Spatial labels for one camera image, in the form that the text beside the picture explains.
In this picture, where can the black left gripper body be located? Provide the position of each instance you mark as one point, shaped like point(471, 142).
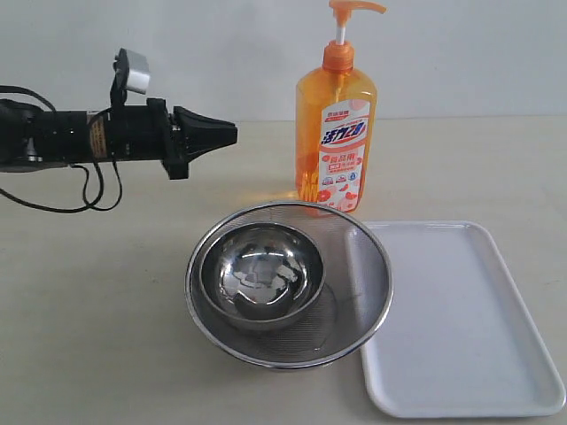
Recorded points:
point(143, 133)

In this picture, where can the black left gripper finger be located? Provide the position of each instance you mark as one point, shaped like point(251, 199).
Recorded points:
point(201, 132)
point(195, 151)

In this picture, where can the orange dish soap pump bottle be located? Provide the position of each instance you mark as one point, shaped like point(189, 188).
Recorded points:
point(335, 115)

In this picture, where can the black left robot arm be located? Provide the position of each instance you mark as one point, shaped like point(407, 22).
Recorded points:
point(33, 139)

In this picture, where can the small stainless steel bowl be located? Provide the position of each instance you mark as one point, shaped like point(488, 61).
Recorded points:
point(262, 277)

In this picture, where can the steel mesh strainer basket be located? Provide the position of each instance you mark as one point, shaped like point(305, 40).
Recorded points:
point(355, 299)

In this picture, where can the white plastic tray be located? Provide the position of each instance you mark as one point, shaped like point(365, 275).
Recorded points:
point(458, 340)

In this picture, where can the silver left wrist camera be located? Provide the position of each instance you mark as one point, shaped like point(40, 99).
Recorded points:
point(131, 74)

